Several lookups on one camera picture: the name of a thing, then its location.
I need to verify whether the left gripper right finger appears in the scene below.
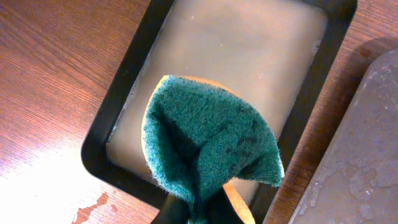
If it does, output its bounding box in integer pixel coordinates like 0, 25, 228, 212
205, 188, 243, 224

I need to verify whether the large brown serving tray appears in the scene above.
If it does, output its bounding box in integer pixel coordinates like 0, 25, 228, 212
289, 50, 397, 224

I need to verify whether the small black water tray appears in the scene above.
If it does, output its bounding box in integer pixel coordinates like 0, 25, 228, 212
81, 1, 358, 208

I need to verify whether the green yellow sponge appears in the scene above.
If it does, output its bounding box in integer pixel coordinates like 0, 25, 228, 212
141, 75, 284, 223

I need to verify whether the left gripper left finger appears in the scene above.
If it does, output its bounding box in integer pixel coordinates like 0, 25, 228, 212
151, 194, 195, 224

